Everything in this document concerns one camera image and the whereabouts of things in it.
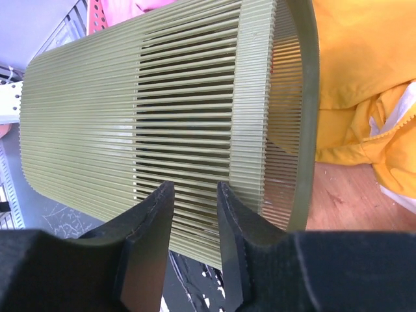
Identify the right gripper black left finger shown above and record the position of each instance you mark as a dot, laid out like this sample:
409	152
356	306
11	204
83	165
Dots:
118	266

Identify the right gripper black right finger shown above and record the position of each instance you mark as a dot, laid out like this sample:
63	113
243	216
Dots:
265	268

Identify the green slatted waste basket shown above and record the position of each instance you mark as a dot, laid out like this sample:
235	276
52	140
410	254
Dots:
197	93

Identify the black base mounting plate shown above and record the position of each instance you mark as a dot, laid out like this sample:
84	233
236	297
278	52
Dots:
190	285

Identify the yellow cloth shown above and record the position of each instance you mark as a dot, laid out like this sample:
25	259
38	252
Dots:
367	91

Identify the pink cloth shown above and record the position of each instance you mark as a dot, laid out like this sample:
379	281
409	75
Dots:
117	11

